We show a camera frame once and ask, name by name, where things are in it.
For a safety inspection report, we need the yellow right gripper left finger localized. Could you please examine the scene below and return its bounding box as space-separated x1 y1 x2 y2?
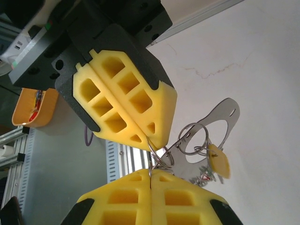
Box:
62 169 151 225

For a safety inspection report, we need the yellow key tag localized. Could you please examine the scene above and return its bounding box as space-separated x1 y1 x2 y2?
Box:
207 143 232 179

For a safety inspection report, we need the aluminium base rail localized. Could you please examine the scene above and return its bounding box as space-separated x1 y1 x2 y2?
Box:
118 144 153 180

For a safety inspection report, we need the white power strip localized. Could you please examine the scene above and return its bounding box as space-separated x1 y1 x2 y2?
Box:
0 29 32 65

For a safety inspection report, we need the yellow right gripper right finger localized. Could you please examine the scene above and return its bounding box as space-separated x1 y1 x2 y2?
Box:
150 169 242 225

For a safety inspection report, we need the steel plate with large hole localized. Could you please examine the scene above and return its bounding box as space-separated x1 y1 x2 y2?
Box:
161 97 241 186

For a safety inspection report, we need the aluminium bench frame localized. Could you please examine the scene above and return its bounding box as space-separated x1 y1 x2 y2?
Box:
0 126 36 211

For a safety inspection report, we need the orange plastic bin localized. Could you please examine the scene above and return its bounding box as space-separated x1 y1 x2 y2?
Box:
11 88 59 128

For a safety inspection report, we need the grey slotted cable duct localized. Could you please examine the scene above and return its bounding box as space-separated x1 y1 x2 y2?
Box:
105 140 122 185

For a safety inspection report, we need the aluminium table edge extrusion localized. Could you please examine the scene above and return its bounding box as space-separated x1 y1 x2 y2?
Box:
146 0 249 49

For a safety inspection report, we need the metal key ring chain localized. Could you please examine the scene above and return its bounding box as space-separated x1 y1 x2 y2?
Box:
147 122 225 188

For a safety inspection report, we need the thin purple base cable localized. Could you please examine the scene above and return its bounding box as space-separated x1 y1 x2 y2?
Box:
83 126 94 146

